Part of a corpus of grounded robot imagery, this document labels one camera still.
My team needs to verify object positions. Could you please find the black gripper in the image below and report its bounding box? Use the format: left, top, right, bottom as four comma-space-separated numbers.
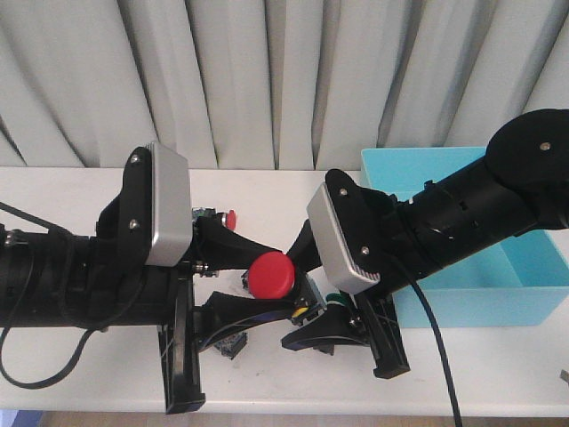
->
281, 184, 427, 379
88, 193, 295, 414

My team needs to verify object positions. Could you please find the red button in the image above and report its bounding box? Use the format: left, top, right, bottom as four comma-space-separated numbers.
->
246, 251, 328, 328
192, 207, 237, 231

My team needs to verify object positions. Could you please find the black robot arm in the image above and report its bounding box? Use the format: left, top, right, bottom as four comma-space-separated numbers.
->
282, 109, 568, 379
1, 194, 299, 414

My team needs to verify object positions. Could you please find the light blue plastic box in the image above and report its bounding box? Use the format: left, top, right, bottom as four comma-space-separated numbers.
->
361, 147, 568, 327

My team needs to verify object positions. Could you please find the green button lying right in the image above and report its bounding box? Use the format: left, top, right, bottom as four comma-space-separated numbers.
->
310, 292, 352, 357

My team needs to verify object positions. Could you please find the green button lying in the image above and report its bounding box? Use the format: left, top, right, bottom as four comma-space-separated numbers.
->
241, 270, 249, 292
310, 292, 352, 357

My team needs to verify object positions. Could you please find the green button lying left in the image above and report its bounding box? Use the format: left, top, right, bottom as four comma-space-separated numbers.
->
241, 270, 249, 292

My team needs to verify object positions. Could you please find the yellow button lying front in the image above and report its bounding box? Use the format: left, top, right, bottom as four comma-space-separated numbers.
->
213, 332, 248, 359

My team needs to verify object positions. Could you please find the grey pleated curtain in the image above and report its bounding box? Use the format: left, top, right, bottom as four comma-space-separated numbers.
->
1, 1, 568, 170

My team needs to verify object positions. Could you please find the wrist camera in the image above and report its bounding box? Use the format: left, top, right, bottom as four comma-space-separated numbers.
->
120, 141, 193, 268
307, 169, 381, 294

